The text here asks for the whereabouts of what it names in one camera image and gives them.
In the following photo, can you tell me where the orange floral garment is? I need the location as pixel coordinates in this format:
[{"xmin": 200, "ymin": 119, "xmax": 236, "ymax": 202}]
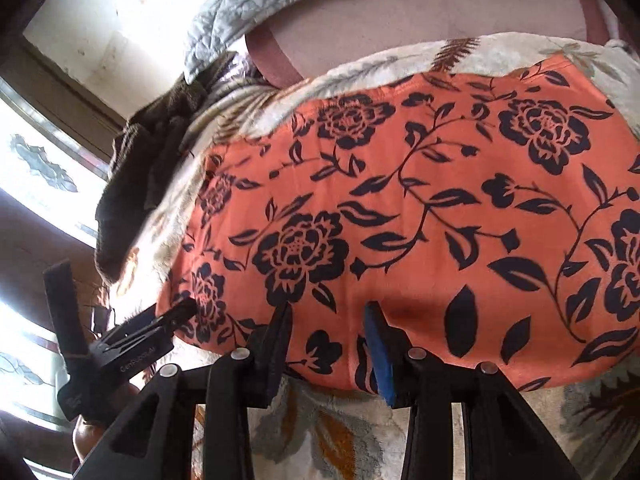
[{"xmin": 157, "ymin": 55, "xmax": 639, "ymax": 392}]

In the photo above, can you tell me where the person's left hand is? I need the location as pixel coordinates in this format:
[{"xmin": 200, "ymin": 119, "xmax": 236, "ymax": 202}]
[{"xmin": 72, "ymin": 382, "xmax": 140, "ymax": 472}]

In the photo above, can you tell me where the cream leaf-print blanket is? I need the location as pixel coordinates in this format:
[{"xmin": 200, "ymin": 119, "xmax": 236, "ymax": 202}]
[{"xmin": 110, "ymin": 32, "xmax": 639, "ymax": 479}]

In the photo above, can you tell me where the window with floral glass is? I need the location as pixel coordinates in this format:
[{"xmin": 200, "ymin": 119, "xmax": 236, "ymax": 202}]
[{"xmin": 1, "ymin": 82, "xmax": 105, "ymax": 479}]

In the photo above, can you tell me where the dark brown fleece garment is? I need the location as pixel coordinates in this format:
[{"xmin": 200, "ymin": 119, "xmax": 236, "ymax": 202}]
[{"xmin": 94, "ymin": 51, "xmax": 236, "ymax": 284}]

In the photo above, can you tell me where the pink bed sheet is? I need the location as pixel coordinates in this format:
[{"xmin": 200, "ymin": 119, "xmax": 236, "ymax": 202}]
[{"xmin": 245, "ymin": 0, "xmax": 620, "ymax": 88}]

